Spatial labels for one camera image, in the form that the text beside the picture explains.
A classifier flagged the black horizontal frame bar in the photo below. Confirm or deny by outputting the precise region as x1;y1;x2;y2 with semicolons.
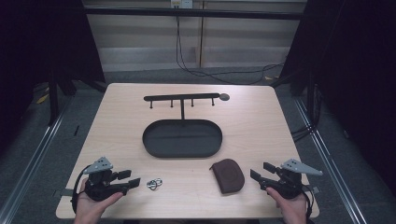
83;7;304;21

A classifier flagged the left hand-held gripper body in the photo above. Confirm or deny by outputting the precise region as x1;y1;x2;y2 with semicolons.
83;156;129;202

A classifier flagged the person's right hand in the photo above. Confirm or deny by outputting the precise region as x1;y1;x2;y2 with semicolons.
265;186;309;224

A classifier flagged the black key rack with tray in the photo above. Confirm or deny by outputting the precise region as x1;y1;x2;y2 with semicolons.
142;92;231;159

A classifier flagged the white wall socket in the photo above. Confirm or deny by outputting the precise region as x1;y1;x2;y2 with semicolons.
170;0;194;9

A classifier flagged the aluminium floor rail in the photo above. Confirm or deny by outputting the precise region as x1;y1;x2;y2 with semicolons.
0;96;74;224
292;97;368;224

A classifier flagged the black curtain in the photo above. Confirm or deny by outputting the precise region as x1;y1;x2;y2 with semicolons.
279;0;396;188
0;0;106;157

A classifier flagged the black wall cable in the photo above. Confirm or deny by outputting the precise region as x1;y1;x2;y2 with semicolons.
175;17;285;86

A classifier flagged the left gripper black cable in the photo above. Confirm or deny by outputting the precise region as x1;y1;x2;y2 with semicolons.
71;165;92;215

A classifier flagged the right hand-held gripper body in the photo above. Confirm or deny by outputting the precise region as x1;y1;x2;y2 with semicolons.
264;159;324;200

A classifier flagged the black floor cable bundle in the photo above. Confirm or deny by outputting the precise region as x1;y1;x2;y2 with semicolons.
290;124;316;144

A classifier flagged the metal key ring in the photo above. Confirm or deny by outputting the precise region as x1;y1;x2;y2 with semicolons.
147;177;163;191

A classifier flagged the person's left hand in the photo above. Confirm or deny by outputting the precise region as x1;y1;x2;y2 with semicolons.
74;178;124;224

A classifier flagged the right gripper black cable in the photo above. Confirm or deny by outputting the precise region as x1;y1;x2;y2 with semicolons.
300;185;315;220

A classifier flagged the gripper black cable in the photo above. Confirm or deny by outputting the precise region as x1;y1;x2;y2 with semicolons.
300;185;315;220
71;165;92;215

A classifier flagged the yellow floor tape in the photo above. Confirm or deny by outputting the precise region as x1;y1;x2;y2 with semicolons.
36;92;50;105

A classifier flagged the black metal stand post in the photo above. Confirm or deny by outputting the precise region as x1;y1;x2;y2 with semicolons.
48;71;60;127

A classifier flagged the brown leather pouch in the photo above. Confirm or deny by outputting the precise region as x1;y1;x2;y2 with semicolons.
208;158;246;195

